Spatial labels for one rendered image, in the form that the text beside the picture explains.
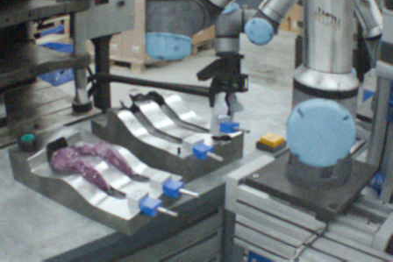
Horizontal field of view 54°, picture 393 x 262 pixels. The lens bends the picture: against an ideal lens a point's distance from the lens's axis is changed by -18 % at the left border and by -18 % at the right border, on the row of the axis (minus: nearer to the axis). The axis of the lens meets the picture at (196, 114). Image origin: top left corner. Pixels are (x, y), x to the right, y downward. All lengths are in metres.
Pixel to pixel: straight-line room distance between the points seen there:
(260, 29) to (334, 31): 0.55
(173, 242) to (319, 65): 0.90
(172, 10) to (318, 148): 0.31
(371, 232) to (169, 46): 0.51
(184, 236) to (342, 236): 0.70
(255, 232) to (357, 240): 0.28
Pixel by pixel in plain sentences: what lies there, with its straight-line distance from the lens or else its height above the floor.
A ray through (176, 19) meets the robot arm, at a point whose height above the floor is 1.35.
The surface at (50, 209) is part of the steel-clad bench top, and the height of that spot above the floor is 0.80.
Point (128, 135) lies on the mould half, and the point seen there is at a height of 0.88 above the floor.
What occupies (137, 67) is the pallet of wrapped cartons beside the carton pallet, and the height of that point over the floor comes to 0.08.
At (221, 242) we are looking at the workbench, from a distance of 1.60.
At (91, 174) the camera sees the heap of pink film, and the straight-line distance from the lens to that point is 1.20.
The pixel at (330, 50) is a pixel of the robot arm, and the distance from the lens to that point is 0.64.
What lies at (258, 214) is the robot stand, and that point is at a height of 0.93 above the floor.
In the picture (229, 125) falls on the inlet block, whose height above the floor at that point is 0.95.
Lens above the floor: 1.47
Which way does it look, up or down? 21 degrees down
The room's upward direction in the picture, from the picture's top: straight up
